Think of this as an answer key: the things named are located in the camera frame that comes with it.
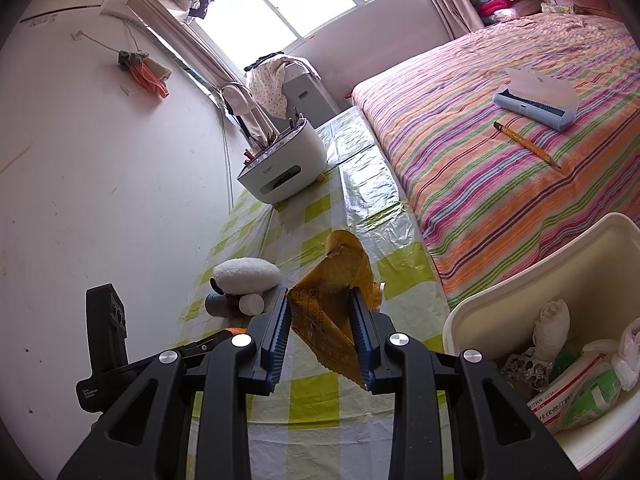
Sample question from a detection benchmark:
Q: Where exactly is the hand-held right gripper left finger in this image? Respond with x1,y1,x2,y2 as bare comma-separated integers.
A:
56,296,292,480

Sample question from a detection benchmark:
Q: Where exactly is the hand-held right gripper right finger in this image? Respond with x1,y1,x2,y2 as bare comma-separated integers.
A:
349,285,583,480

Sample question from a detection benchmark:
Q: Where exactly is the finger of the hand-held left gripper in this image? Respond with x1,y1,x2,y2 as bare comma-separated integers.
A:
172,329,230,359

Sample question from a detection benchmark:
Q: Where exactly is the yellow snack wrapper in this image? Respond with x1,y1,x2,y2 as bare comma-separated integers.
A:
287,230,386,392

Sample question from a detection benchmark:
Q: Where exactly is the silver blister pack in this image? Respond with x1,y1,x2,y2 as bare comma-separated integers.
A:
500,350,553,391

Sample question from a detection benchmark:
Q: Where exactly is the white tissue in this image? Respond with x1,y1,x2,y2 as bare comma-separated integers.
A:
531,299,571,361

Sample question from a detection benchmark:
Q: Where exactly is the white medicine box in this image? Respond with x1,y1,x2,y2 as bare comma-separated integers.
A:
526,350,608,436

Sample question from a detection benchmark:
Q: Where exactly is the white plastic bin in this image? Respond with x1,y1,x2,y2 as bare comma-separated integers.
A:
442,212,640,472

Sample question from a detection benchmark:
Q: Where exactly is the green plastic bag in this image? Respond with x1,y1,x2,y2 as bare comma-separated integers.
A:
550,340,623,432

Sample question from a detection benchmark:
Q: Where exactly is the white plastic bag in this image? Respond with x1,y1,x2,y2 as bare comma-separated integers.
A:
575,317,640,393

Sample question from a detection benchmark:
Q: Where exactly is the dark brown container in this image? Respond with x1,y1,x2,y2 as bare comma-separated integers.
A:
204,291,241,318

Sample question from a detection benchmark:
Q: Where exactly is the white pill bottle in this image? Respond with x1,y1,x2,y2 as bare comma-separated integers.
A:
237,291,266,317

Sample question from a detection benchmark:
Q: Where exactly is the white and black plush toy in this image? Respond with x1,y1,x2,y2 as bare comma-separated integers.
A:
209,256,281,295

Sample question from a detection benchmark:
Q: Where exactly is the yellow checked tablecloth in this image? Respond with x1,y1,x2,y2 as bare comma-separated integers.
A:
172,107,451,480

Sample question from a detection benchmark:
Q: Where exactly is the white desk organizer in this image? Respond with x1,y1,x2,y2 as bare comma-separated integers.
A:
236,119,328,205

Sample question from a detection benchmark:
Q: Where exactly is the striped bedspread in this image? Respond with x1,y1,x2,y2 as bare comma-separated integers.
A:
351,12,640,311

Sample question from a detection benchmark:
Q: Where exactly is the beige garment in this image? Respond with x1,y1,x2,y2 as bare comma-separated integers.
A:
220,84,276,148

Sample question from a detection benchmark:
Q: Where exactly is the grey standing air conditioner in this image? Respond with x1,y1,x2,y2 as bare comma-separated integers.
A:
282,57,341,123

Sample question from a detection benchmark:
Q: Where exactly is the yellow pencil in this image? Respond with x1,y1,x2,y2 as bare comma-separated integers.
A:
493,121,562,170

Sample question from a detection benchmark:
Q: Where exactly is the coral pink cloth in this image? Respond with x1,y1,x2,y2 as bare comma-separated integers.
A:
117,50,172,100

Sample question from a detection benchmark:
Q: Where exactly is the white dotted cloth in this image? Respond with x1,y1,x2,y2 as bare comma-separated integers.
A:
245,55,301,118

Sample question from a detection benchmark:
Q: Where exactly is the light blue open case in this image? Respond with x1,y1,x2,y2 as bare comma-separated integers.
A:
492,66,579,132

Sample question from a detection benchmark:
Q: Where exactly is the white wrapped pipe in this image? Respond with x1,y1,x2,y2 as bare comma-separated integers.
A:
100,7,146,36

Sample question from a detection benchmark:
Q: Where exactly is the window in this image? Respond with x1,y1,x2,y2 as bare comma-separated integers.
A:
190,0,426,81

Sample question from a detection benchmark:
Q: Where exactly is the floral pillow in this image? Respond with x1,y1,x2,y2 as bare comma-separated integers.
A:
541,2,616,17

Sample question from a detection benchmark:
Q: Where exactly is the thin wall cable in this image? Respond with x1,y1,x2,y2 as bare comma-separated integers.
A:
220,105,233,211

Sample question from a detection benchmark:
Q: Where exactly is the white wall air conditioner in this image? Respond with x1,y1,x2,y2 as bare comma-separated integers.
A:
20,0,112,26

